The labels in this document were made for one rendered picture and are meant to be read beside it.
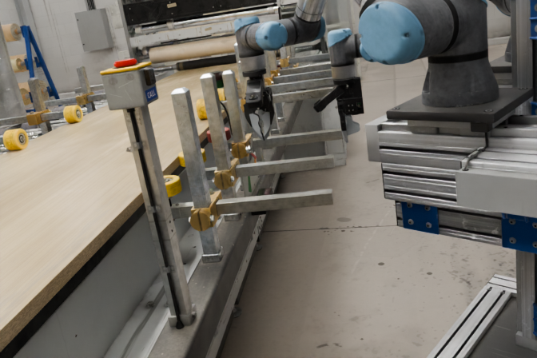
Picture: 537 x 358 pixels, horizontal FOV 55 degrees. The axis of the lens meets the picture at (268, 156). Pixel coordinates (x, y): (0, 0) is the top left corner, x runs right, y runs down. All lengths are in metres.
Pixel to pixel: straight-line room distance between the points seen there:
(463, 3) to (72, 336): 0.99
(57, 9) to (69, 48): 0.82
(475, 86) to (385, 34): 0.23
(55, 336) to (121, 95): 0.47
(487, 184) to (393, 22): 0.33
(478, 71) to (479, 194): 0.25
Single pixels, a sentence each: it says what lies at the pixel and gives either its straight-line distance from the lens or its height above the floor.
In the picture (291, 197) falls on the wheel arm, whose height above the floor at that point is 0.84.
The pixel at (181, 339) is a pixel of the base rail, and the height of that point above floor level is 0.70.
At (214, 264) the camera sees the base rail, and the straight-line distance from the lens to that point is 1.31.
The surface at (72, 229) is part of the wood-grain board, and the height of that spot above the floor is 0.90.
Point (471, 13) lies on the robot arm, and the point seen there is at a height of 1.21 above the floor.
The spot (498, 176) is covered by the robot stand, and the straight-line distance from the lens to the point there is 0.97.
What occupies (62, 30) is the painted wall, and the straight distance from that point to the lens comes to 12.29.
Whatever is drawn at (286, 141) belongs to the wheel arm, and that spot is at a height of 0.85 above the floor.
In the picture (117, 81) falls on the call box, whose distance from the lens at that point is 0.94.
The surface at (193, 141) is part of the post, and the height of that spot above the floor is 1.01.
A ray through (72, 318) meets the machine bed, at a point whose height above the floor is 0.76.
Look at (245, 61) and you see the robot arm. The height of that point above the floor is 1.14.
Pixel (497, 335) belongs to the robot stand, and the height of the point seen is 0.21.
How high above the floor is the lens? 1.28
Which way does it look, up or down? 16 degrees down
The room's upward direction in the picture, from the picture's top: 9 degrees counter-clockwise
